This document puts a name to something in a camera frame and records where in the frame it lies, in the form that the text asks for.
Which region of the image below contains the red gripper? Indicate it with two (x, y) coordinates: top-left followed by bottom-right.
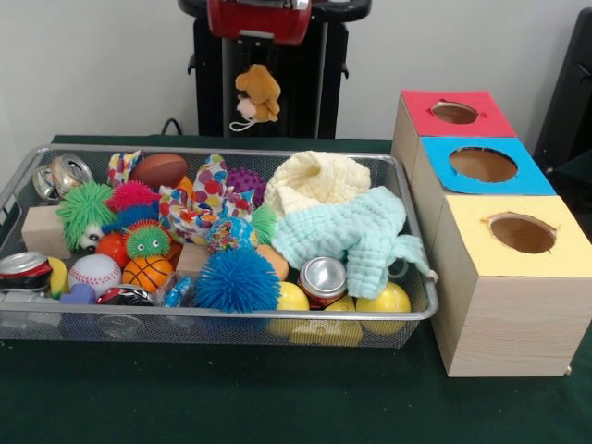
(206, 0), (311, 75)

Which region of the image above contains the silver mesh bin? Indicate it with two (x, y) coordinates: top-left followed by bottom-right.
(0, 143), (439, 351)

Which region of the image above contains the wooden box with three holes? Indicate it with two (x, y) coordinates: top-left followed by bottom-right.
(390, 89), (592, 378)

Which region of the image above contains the cream knitted cloth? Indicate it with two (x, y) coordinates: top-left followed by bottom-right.
(261, 150), (373, 221)

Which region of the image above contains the small brown football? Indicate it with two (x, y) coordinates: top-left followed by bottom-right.
(129, 153), (189, 189)

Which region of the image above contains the polka dot cloth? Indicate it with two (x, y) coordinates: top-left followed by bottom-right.
(159, 154), (256, 245)

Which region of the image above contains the mint knitted cloth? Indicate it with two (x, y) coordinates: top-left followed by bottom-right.
(269, 186), (431, 299)

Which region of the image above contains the rainbow spiky caterpillar toy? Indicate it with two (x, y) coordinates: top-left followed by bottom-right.
(95, 179), (172, 268)

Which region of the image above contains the blue spiky ball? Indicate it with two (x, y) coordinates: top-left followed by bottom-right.
(192, 249), (282, 315)

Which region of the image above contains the green spiky ball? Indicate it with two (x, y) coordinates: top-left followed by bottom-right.
(55, 181), (119, 253)

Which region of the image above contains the small orange basketball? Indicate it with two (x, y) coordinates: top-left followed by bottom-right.
(120, 255), (175, 293)

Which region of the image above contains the small white baseball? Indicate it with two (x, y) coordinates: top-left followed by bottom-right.
(68, 253), (122, 297)

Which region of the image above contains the black upright panel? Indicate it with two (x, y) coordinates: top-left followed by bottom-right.
(531, 6), (592, 163)

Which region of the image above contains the dark green table cloth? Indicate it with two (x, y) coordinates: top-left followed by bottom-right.
(552, 150), (592, 221)
(0, 133), (592, 444)

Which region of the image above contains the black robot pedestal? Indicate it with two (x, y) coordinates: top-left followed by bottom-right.
(178, 0), (374, 139)

